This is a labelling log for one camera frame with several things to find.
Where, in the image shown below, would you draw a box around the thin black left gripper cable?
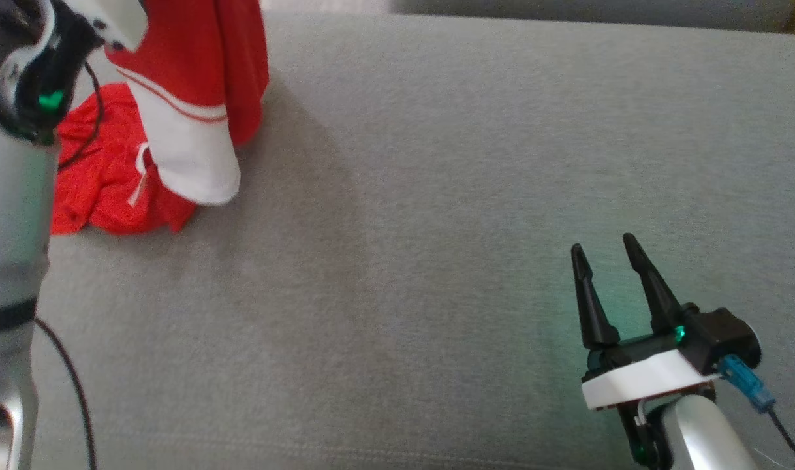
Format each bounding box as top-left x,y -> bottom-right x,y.
57,61 -> 105,174

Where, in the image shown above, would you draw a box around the red basketball jersey white trim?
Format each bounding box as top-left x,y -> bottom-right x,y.
104,0 -> 270,207

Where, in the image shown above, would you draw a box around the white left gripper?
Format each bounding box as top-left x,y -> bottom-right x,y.
63,0 -> 150,52

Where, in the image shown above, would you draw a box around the red shorts white stripes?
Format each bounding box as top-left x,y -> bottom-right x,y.
50,82 -> 200,236

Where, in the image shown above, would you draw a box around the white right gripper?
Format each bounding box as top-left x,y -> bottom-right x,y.
570,233 -> 722,411

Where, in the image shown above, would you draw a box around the grey fabric sofa seat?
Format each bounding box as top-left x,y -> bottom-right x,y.
29,12 -> 795,470

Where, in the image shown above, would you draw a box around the right camera cable blue plug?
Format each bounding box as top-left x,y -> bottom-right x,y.
719,355 -> 795,459

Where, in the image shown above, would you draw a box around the grey fabric sofa backrest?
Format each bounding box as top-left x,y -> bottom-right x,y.
390,0 -> 795,35

